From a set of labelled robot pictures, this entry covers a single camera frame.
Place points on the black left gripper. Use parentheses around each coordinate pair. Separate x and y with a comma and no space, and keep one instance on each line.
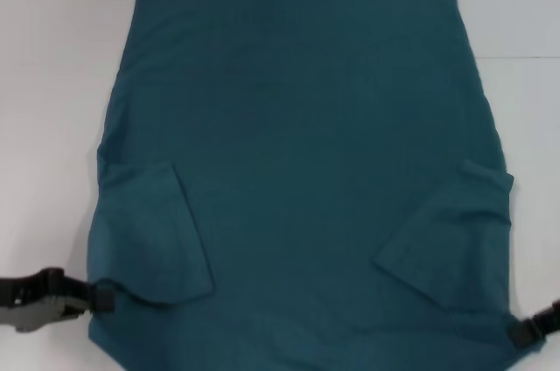
(22,288)

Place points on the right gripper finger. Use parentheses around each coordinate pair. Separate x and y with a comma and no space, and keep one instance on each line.
(539,334)
(518,331)

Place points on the teal blue shirt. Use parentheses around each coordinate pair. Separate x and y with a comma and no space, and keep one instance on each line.
(297,148)

